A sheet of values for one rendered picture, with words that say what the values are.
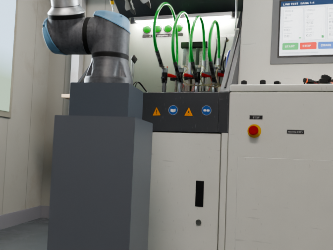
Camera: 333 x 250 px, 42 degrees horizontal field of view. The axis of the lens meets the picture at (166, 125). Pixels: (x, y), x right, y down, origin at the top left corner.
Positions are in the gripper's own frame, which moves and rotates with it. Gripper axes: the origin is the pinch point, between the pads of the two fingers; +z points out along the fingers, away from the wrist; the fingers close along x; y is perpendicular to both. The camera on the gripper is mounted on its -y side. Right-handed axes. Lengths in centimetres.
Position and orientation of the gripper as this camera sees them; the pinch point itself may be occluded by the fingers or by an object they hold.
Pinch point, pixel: (141, 8)
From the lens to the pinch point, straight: 191.0
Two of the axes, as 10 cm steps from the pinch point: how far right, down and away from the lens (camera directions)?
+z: 4.5, 7.5, 4.8
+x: 8.6, -2.2, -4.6
